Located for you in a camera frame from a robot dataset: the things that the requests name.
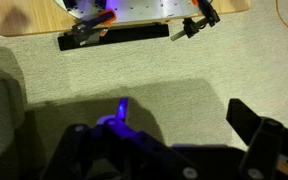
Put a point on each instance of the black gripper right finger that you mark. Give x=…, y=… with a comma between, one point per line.
x=264, y=146

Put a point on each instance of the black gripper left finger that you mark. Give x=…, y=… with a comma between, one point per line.
x=140, y=146

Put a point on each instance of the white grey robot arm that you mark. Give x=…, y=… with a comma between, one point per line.
x=71, y=3

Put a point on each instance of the long black bar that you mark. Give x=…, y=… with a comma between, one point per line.
x=134, y=33

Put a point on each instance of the black orange bar clamp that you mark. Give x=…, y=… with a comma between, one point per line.
x=90, y=25
x=207, y=13

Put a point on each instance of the grey fabric sofa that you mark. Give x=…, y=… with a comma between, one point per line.
x=0, y=116

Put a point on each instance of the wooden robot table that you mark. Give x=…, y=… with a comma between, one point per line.
x=27, y=16

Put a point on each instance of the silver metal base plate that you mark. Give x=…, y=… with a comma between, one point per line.
x=144, y=10

